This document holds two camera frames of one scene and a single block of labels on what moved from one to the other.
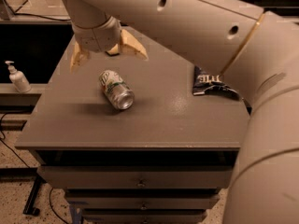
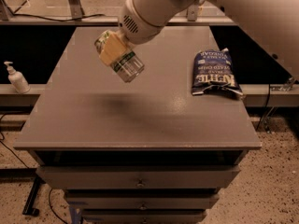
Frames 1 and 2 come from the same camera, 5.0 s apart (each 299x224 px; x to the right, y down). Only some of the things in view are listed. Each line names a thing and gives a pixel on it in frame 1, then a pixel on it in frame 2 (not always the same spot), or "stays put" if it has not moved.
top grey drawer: [137, 177] stays put
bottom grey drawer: [142, 217] stays put
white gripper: [95, 38] → [139, 28]
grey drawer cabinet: [130, 141] stays put
